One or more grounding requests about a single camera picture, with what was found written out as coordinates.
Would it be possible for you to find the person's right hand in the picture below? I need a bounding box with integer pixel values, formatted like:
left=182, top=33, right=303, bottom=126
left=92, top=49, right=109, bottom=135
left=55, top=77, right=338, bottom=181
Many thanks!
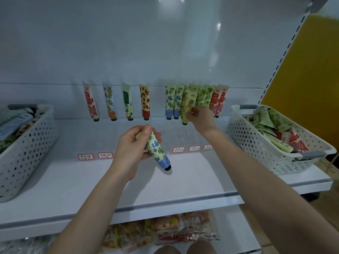
left=185, top=105, right=219, bottom=137

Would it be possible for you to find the person's left hand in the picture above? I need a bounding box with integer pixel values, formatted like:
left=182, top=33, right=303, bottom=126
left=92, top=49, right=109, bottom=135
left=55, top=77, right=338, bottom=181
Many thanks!
left=110, top=124, right=162, bottom=180

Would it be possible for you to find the yellow-green hand cream tube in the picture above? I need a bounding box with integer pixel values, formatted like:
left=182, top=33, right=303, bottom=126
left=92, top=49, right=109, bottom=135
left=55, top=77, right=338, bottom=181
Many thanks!
left=181, top=86, right=198, bottom=126

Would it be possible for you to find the row of hand cream tubes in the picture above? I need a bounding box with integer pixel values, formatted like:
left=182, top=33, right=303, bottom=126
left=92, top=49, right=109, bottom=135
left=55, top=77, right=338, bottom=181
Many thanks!
left=83, top=82, right=230, bottom=126

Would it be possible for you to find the white metal shelf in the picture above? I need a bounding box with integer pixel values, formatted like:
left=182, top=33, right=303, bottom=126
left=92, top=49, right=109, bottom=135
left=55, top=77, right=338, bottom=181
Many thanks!
left=0, top=0, right=339, bottom=254

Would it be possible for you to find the white perforated plastic basket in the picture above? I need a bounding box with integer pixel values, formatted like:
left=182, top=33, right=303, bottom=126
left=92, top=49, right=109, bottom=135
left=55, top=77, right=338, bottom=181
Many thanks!
left=0, top=104, right=58, bottom=202
left=228, top=104, right=337, bottom=175

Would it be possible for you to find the pile of green hand cream tubes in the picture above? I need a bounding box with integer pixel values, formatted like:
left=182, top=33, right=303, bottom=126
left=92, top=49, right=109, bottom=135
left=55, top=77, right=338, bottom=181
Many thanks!
left=246, top=107, right=310, bottom=154

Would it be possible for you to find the person's left forearm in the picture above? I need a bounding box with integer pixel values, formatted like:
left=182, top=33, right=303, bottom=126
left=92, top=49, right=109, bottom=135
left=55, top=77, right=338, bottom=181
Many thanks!
left=48, top=167, right=139, bottom=254

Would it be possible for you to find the person's right forearm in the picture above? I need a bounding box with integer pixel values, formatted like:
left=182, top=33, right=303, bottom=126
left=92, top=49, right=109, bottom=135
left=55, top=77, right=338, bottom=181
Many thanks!
left=201, top=127, right=339, bottom=254

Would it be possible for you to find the person's left leg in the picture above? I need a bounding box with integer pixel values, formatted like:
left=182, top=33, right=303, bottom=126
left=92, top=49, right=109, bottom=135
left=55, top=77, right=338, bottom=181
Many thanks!
left=154, top=242, right=187, bottom=254

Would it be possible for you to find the person's leg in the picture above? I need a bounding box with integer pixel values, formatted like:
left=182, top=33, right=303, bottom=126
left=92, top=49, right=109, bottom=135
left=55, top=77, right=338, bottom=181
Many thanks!
left=186, top=240, right=218, bottom=254
left=154, top=242, right=187, bottom=254

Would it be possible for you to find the person's right leg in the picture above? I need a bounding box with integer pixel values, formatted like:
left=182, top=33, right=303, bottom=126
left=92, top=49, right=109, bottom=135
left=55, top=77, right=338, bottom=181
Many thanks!
left=186, top=240, right=218, bottom=254

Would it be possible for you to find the clear divider tray with labels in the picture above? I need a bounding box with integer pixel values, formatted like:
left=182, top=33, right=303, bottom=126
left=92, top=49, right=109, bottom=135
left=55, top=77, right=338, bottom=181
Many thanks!
left=77, top=144, right=214, bottom=161

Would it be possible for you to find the pile of snack packets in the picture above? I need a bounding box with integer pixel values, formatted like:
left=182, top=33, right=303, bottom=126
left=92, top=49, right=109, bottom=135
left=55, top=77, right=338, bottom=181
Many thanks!
left=0, top=210, right=220, bottom=254

